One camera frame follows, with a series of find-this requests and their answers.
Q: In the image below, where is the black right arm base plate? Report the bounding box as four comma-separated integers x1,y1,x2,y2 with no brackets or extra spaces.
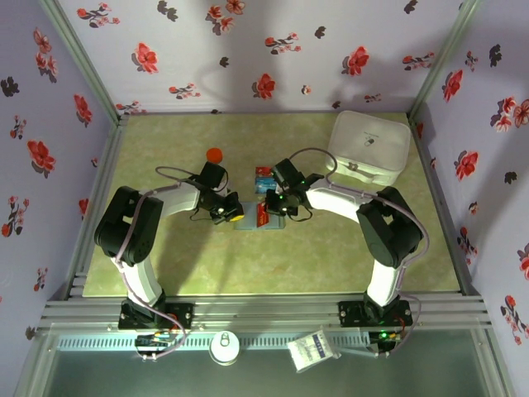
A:
337,299,413,328

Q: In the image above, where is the clear plastic box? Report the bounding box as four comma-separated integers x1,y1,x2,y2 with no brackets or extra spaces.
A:
233,201,288,232

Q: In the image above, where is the grey slotted cable duct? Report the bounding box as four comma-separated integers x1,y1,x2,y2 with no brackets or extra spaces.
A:
55,332,373,352

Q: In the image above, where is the aluminium corner post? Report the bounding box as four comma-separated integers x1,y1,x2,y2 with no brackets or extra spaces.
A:
407,0,487,121
36,0,125,125

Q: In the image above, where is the clear acrylic box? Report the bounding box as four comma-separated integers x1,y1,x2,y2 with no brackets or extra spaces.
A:
251,165,277,199

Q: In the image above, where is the white plastic container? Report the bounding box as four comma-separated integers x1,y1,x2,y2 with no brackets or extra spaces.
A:
324,110,412,187

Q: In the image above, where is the aluminium side frame rail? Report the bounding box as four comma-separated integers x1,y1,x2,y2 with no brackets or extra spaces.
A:
407,111,484,299
65,114,130,301

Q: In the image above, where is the purple-grey right arm cable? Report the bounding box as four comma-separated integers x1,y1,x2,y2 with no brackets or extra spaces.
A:
287,147,431,357

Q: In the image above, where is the purple-grey arm cable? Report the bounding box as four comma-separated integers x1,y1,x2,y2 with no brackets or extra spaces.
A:
113,165,207,361
287,147,431,357

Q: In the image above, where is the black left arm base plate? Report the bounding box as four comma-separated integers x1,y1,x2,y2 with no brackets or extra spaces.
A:
117,300,195,332

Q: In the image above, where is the purple-grey left arm cable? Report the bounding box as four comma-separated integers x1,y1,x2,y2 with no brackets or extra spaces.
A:
113,165,207,361

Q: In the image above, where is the long aluminium frame rail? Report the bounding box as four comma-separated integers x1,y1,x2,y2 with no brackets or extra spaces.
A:
36,293,495,332

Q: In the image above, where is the silver tin can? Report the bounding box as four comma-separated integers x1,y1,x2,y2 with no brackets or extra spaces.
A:
208,330,241,367

